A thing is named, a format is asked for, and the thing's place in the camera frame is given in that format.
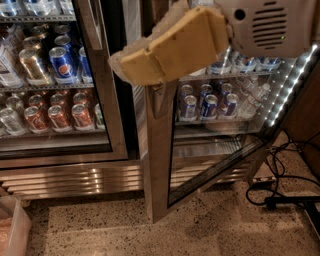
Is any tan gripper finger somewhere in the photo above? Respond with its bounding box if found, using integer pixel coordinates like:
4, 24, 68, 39
109, 0, 229, 86

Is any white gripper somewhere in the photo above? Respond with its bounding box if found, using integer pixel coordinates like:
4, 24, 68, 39
215, 0, 320, 58

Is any glass fridge door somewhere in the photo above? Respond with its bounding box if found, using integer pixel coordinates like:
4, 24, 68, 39
0, 0, 127, 170
119, 0, 320, 224

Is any steel fridge bottom grille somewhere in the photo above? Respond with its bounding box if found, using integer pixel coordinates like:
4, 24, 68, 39
0, 155, 262, 200

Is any silver blue energy can right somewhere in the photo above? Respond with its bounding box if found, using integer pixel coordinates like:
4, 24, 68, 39
257, 57, 281, 71

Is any silver blue energy can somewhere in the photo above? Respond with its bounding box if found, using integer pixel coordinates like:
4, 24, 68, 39
207, 51, 231, 75
233, 54, 256, 73
257, 57, 281, 71

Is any silver blue energy can middle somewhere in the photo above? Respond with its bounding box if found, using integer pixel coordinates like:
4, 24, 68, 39
233, 54, 256, 73

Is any silver blue energy can left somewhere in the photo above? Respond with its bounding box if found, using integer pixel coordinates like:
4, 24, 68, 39
207, 51, 231, 75

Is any clear water bottle back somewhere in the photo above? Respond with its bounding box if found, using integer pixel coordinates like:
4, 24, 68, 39
240, 75, 258, 96

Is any clear water bottle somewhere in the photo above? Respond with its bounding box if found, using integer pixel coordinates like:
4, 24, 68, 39
240, 75, 258, 96
238, 83, 270, 119

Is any blue Pepsi can lower left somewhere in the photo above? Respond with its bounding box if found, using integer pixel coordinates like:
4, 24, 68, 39
180, 95, 197, 121

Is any blue pepsi can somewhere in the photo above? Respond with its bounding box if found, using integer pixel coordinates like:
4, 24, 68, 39
200, 94, 218, 120
49, 47, 79, 84
219, 93, 239, 119
180, 95, 197, 121

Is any blue Pepsi can lower middle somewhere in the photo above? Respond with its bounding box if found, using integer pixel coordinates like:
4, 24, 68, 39
200, 94, 218, 120

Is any clear water bottle front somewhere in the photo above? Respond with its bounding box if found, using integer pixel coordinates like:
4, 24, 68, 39
238, 83, 270, 119

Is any blue Pepsi can lower right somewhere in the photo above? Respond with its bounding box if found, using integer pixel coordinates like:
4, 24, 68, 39
219, 93, 239, 119

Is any blue Pepsi can front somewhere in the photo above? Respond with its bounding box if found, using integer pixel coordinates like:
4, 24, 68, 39
49, 47, 79, 84

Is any red cola can right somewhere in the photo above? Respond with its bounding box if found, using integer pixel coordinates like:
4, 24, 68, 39
71, 104, 94, 131

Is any red cola can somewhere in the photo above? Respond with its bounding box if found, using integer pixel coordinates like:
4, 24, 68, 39
24, 106, 49, 133
48, 105, 72, 132
71, 104, 94, 131

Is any red cola can middle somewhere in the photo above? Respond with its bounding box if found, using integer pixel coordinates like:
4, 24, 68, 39
48, 105, 72, 132

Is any gold soda can front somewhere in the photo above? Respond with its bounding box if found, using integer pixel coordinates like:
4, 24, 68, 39
19, 49, 53, 86

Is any red cola can left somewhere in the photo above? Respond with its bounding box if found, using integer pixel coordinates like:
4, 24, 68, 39
24, 106, 49, 133

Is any silver diet cola can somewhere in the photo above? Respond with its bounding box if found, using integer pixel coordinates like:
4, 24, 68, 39
0, 108, 26, 136

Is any translucent plastic bin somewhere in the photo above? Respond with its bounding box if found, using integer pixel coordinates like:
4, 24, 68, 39
0, 196, 31, 256

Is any black power cable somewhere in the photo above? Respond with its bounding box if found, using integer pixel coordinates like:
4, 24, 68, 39
245, 133, 320, 210

